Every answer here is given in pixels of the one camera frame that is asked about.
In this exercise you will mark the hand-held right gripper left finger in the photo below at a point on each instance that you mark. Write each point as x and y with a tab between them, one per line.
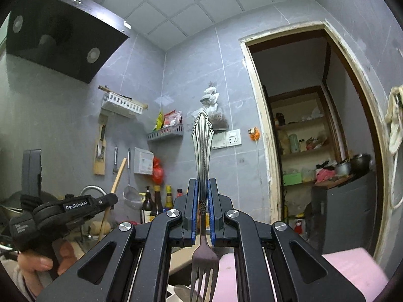
194	220

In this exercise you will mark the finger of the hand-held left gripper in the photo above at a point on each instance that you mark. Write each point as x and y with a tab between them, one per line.
107	202

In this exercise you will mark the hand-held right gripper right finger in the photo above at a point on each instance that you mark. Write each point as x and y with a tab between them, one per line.
211	220

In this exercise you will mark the wooden chopstick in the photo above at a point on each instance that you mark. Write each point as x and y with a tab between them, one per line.
121	173

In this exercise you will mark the metal spoon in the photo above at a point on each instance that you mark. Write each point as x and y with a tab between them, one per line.
182	294

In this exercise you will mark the ornate metal fork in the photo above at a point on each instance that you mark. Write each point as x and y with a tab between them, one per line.
203	144

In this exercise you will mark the person's left hand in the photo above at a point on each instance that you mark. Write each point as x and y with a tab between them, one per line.
36	262

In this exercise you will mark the curved steel faucet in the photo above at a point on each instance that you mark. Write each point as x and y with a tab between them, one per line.
93	190

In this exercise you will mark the hanging mesh strainer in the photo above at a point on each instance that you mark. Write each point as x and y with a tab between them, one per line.
130	192

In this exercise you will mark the tan loofah scrubber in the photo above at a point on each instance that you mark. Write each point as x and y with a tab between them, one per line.
96	228

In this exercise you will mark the dark bottle yellow cap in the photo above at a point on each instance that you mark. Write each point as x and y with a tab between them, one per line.
168	198

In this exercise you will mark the dark bottle white label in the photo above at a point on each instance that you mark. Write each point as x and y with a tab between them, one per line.
146	207

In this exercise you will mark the black wok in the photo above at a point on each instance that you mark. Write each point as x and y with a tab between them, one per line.
9	203

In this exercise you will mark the hanging metal peeler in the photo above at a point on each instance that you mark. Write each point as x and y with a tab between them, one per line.
115	160

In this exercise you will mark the wooden knife rack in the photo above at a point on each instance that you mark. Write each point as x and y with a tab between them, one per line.
100	151

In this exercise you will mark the white cardboard box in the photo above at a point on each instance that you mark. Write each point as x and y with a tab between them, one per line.
144	161

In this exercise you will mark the red plastic bag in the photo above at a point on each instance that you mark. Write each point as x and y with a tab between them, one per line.
158	171

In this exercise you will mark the red white container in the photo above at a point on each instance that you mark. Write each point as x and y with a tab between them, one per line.
300	226

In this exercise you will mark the green box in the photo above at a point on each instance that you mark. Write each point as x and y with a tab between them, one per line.
292	179

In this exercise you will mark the yellow green snack packet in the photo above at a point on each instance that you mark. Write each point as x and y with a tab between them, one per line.
158	121

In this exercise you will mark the clear bag of dried goods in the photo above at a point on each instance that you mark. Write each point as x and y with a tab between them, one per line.
217	118

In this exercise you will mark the red snack packet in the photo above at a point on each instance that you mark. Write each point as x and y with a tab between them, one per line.
173	119

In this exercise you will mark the wooden shelf unit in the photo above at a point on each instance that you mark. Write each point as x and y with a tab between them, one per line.
299	160

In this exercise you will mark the green jar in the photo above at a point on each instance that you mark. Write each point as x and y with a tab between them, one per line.
292	143

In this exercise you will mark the small clear jar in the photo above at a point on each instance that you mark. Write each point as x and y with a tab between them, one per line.
302	145

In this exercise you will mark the red cloth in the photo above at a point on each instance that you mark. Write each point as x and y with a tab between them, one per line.
325	175

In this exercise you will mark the grey cabinet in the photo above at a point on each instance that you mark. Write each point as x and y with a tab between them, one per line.
343	214

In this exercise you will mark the steel pot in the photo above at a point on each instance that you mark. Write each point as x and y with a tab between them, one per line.
342	168

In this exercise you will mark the pink floral tablecloth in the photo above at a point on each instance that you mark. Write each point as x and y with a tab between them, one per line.
346	267

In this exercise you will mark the dark cooking pot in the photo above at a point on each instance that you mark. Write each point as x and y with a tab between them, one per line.
360	163

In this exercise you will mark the black range hood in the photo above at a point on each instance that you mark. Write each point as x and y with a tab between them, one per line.
63	31

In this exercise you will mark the cream rubber gloves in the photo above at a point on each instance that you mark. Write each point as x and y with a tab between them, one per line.
395	122

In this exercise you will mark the white wall switch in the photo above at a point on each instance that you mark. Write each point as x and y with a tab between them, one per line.
218	140

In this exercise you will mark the white wall socket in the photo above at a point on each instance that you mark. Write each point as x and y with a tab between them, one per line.
233	137

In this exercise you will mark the worn door frame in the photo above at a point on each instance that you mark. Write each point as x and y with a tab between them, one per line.
264	151

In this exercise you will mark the grey wall shelf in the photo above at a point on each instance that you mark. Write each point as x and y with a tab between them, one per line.
165	133

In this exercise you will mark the white wall basket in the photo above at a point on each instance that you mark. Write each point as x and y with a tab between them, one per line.
122	105

